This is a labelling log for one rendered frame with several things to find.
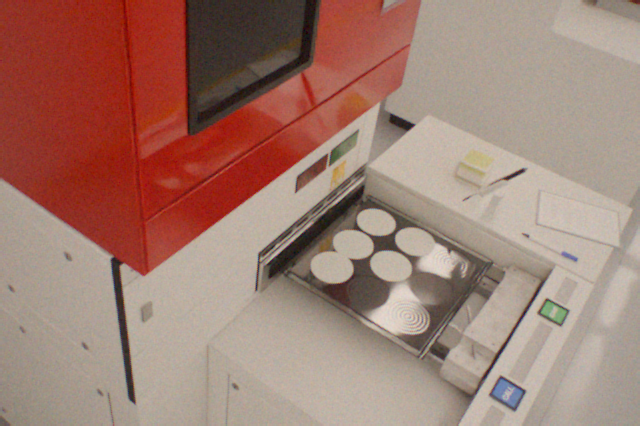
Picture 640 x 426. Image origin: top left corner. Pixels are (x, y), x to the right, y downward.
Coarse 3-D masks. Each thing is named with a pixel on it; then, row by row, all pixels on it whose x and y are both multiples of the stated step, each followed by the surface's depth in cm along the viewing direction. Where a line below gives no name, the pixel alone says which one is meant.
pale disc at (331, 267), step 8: (320, 256) 153; (328, 256) 154; (336, 256) 154; (344, 256) 154; (312, 264) 151; (320, 264) 152; (328, 264) 152; (336, 264) 152; (344, 264) 152; (352, 264) 153; (320, 272) 150; (328, 272) 150; (336, 272) 150; (344, 272) 150; (352, 272) 151; (328, 280) 148; (336, 280) 148; (344, 280) 149
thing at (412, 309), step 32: (352, 224) 163; (416, 224) 166; (416, 256) 158; (448, 256) 159; (320, 288) 146; (352, 288) 147; (384, 288) 149; (416, 288) 150; (448, 288) 151; (384, 320) 141; (416, 320) 143
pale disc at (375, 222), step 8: (360, 216) 166; (368, 216) 166; (376, 216) 167; (384, 216) 167; (360, 224) 164; (368, 224) 164; (376, 224) 164; (384, 224) 165; (392, 224) 165; (368, 232) 162; (376, 232) 162; (384, 232) 163
